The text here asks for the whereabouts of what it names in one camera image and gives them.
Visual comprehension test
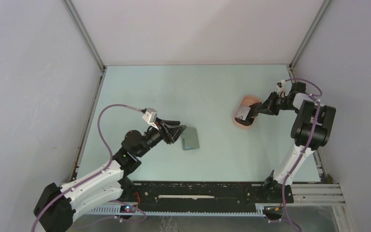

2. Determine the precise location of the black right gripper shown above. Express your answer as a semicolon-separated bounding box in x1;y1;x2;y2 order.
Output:
256;91;299;116

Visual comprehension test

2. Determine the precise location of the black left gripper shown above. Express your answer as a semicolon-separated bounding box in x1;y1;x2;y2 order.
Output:
136;117;186;158

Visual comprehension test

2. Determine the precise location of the green leather card holder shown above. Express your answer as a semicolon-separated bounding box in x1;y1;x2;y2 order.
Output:
181;127;200;151

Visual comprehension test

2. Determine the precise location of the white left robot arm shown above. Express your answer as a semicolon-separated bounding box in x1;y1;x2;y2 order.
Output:
32;119;187;232

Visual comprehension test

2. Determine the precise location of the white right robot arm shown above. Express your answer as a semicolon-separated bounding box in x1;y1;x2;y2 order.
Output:
234;80;336;202

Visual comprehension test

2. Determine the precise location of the white printed credit card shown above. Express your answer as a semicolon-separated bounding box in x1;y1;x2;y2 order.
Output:
234;105;251;121

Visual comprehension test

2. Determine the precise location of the pink oval plastic tray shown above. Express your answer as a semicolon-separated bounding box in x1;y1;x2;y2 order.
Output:
233;95;261;130

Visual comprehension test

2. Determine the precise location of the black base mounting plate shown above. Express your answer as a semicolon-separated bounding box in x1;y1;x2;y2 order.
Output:
121;181;294;214

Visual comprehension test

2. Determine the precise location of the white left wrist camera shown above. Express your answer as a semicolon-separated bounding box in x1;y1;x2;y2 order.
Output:
142;108;158;130

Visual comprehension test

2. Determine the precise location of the aluminium frame rail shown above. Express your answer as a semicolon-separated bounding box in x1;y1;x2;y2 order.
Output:
83;183;346;217

